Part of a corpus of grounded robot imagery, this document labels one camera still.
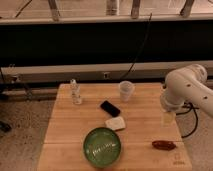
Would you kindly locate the green glass bowl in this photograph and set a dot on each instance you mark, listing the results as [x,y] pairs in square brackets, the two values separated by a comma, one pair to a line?
[102,147]

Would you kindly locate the clear plastic cup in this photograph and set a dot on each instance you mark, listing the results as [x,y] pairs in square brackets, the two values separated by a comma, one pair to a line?
[126,89]

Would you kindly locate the translucent yellowish end effector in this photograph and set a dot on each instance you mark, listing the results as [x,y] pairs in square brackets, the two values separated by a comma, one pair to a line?
[168,118]

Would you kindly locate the brown red chili pepper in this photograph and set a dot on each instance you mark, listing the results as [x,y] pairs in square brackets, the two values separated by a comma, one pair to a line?
[163,145]

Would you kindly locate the grey metal rail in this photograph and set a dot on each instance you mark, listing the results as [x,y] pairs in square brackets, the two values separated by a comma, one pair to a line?
[94,72]

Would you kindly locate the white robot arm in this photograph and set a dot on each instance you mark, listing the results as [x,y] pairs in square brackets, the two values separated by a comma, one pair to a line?
[186,84]

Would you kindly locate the black smartphone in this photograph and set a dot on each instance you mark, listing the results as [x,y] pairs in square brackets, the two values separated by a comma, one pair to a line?
[110,108]

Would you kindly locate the clear plastic bottle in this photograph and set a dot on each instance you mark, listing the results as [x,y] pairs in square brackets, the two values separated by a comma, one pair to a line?
[75,92]

